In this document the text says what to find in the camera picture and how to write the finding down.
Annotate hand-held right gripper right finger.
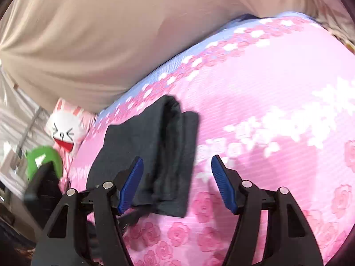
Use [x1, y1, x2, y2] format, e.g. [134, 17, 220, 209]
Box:
[211, 155, 325, 266]

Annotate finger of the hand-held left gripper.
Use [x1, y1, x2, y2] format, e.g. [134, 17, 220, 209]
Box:
[119, 205, 156, 228]

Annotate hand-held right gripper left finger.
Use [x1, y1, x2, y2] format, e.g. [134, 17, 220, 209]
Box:
[35, 156, 145, 266]

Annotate dark grey pants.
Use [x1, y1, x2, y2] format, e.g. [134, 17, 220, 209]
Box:
[86, 95, 199, 218]

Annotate white rabbit face pillow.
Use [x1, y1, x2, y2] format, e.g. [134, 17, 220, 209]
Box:
[45, 98, 95, 153]

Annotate pink rose bedsheet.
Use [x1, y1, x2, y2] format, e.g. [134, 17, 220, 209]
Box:
[59, 12, 355, 266]

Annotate beige cloth cover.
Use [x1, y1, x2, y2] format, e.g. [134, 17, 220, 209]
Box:
[0, 0, 333, 114]

